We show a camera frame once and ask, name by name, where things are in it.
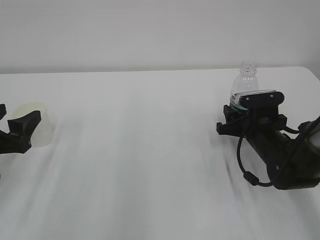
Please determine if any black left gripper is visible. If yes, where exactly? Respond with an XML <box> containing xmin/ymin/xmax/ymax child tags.
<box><xmin>0</xmin><ymin>104</ymin><xmax>42</xmax><ymax>154</ymax></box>

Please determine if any clear green-label water bottle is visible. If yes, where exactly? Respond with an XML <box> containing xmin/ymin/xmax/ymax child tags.
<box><xmin>229</xmin><ymin>60</ymin><xmax>259</xmax><ymax>114</ymax></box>

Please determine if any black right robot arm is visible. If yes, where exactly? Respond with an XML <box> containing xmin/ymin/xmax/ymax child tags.
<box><xmin>216</xmin><ymin>90</ymin><xmax>320</xmax><ymax>190</ymax></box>

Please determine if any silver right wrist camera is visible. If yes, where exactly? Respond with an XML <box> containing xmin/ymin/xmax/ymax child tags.
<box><xmin>235</xmin><ymin>90</ymin><xmax>276</xmax><ymax>109</ymax></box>

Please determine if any white paper cup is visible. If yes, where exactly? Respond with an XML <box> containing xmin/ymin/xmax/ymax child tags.
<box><xmin>11</xmin><ymin>101</ymin><xmax>54</xmax><ymax>148</ymax></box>

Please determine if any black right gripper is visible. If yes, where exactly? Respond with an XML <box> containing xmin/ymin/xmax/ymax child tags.
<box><xmin>216</xmin><ymin>91</ymin><xmax>288</xmax><ymax>140</ymax></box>

